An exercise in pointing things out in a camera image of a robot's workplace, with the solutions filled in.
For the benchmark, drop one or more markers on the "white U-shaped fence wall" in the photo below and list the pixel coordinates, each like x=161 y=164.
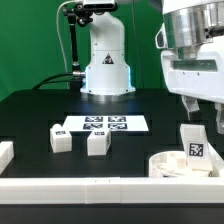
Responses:
x=116 y=190

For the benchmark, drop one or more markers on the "white marker tag sheet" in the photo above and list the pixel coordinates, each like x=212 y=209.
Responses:
x=134 y=123

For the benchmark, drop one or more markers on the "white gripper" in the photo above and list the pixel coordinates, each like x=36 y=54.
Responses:
x=201 y=78

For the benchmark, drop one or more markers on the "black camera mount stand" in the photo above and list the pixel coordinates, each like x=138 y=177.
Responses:
x=76 y=16

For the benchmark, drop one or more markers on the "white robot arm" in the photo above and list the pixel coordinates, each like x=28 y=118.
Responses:
x=191 y=41

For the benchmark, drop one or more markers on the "white round stool seat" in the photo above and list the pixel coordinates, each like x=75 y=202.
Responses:
x=173 y=164

